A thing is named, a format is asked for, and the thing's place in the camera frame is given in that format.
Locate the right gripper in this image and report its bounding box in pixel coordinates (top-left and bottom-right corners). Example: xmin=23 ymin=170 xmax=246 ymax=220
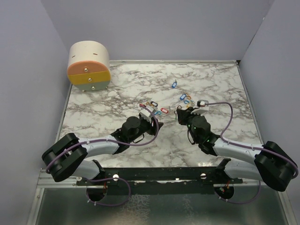
xmin=177 ymin=107 xmax=202 ymax=143

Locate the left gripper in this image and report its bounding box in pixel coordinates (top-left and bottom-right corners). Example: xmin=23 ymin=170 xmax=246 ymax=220
xmin=129 ymin=116 xmax=163 ymax=143

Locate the blue key tag with key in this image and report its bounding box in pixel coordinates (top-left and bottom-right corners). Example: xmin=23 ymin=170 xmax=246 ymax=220
xmin=180 ymin=94 xmax=187 ymax=101

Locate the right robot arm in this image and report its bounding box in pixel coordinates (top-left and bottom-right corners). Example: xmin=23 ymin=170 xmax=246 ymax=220
xmin=176 ymin=107 xmax=299 ymax=192

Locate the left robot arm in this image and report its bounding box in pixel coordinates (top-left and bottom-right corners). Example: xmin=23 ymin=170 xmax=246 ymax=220
xmin=42 ymin=116 xmax=163 ymax=185

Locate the black key tag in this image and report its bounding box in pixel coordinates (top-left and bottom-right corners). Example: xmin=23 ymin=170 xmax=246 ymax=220
xmin=151 ymin=101 xmax=158 ymax=107

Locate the red key tag with key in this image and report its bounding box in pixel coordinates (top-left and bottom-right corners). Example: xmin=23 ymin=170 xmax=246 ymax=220
xmin=160 ymin=108 xmax=169 ymax=114

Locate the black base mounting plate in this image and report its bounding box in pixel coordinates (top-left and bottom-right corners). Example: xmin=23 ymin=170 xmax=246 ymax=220
xmin=76 ymin=166 xmax=242 ymax=195

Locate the round three-drawer storage box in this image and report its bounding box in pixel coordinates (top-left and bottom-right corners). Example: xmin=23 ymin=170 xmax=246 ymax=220
xmin=67 ymin=41 xmax=111 ymax=91

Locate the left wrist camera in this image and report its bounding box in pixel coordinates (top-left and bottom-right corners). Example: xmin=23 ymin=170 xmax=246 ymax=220
xmin=139 ymin=105 xmax=156 ymax=123

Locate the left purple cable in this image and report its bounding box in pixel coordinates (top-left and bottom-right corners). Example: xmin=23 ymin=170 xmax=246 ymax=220
xmin=45 ymin=105 xmax=159 ymax=207

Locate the aluminium rail frame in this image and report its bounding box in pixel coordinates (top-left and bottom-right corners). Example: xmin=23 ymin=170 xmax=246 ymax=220
xmin=50 ymin=161 xmax=290 ymax=191

